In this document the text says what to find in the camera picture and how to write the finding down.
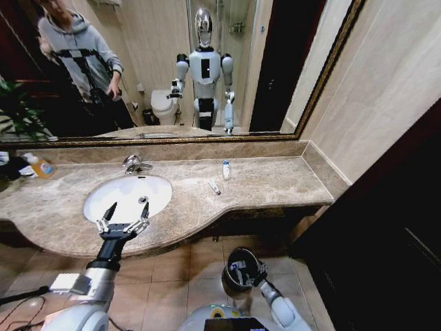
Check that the chrome sink drain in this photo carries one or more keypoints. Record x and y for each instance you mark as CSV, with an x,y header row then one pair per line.
x,y
143,199

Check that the orange soap pump bottle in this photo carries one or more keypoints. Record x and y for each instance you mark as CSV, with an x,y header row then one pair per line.
x,y
43,169

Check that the green potted plant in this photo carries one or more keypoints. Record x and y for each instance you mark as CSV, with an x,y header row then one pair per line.
x,y
17,110

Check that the dark wooden door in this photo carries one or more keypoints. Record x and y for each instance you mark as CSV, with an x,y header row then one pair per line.
x,y
379,224

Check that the white robot front shell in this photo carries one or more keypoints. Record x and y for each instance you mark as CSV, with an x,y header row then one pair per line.
x,y
220,319

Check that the small white black-capped tube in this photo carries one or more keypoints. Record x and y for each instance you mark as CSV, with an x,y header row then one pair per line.
x,y
214,187

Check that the white blue-capped tube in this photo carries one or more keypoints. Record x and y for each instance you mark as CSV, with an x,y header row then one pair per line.
x,y
225,169

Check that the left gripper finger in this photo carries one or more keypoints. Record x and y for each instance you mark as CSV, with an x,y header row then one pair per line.
x,y
107,217
144,217

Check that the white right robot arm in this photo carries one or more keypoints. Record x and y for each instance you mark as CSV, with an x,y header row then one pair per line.
x,y
284,310

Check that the white oval sink basin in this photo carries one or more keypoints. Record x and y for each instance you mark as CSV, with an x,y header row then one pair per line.
x,y
127,193

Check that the gold-framed wall mirror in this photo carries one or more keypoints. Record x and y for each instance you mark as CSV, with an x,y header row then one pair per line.
x,y
155,51

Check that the chrome faucet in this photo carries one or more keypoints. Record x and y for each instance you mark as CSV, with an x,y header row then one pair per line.
x,y
132,162

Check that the black metal trash bin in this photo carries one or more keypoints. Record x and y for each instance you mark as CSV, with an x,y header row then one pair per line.
x,y
232,286

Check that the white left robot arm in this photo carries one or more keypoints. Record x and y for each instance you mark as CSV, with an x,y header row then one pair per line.
x,y
86,303

